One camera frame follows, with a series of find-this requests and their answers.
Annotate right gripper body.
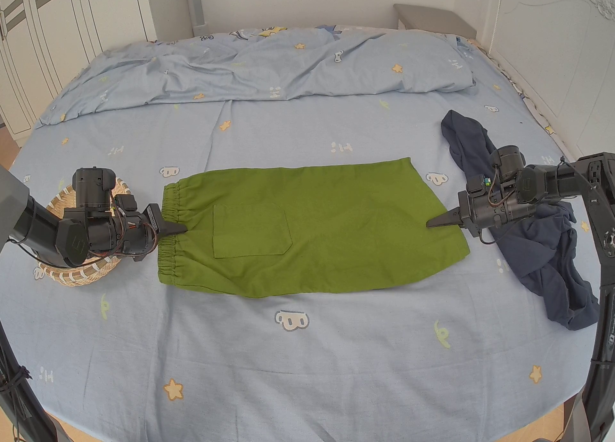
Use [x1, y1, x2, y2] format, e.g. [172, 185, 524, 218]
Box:
[458, 189, 534, 239]

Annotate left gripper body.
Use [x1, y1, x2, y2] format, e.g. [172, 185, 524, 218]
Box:
[89, 204, 163, 264]

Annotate green shorts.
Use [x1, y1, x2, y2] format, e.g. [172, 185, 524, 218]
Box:
[158, 157, 471, 299]

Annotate round woven basket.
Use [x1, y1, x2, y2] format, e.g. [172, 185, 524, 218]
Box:
[34, 176, 141, 288]

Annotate dark blue garment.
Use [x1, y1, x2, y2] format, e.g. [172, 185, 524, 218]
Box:
[440, 110, 602, 332]

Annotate bed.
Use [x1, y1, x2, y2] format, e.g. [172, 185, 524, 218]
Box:
[0, 0, 615, 442]

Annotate grey bedside table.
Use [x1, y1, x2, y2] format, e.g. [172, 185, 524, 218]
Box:
[394, 3, 477, 40]

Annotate white wardrobe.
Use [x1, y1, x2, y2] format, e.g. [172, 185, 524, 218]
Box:
[0, 0, 157, 136]

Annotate pale blue quilt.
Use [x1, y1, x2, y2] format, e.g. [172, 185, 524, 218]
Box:
[35, 25, 479, 130]

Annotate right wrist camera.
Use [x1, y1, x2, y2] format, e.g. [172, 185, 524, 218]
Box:
[468, 173, 494, 197]

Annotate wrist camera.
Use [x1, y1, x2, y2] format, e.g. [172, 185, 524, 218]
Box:
[468, 173, 494, 197]
[114, 194, 140, 220]

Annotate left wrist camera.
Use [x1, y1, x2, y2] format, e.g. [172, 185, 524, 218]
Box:
[114, 194, 140, 220]

